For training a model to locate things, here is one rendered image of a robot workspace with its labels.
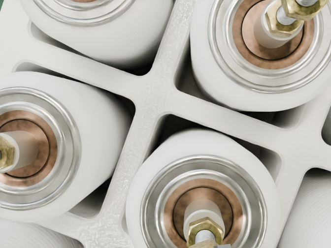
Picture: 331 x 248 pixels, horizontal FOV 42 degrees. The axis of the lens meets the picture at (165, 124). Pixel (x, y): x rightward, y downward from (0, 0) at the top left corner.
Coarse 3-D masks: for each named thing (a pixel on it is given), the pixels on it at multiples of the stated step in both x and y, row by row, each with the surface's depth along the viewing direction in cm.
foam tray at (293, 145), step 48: (192, 0) 33; (0, 48) 34; (48, 48) 33; (144, 96) 33; (192, 96) 33; (144, 144) 33; (240, 144) 44; (288, 144) 32; (96, 192) 42; (288, 192) 33; (96, 240) 34
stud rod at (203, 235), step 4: (200, 232) 21; (204, 232) 21; (208, 232) 21; (196, 236) 21; (200, 236) 20; (204, 236) 20; (208, 236) 20; (212, 236) 21; (196, 240) 21; (200, 240) 20; (204, 240) 20
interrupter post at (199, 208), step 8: (200, 200) 25; (208, 200) 26; (192, 208) 24; (200, 208) 23; (208, 208) 23; (216, 208) 24; (184, 216) 25; (192, 216) 23; (200, 216) 23; (208, 216) 23; (216, 216) 23; (184, 224) 23; (184, 232) 23; (224, 232) 23
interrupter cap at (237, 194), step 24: (168, 168) 26; (192, 168) 26; (216, 168) 26; (240, 168) 25; (144, 192) 26; (168, 192) 26; (192, 192) 26; (216, 192) 26; (240, 192) 25; (144, 216) 26; (168, 216) 26; (240, 216) 26; (264, 216) 25; (144, 240) 26; (168, 240) 26; (240, 240) 25
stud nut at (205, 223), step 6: (192, 222) 22; (198, 222) 22; (204, 222) 21; (210, 222) 21; (192, 228) 21; (198, 228) 21; (204, 228) 21; (210, 228) 21; (216, 228) 21; (222, 228) 22; (192, 234) 21; (216, 234) 21; (222, 234) 21; (192, 240) 21; (216, 240) 21; (222, 240) 21
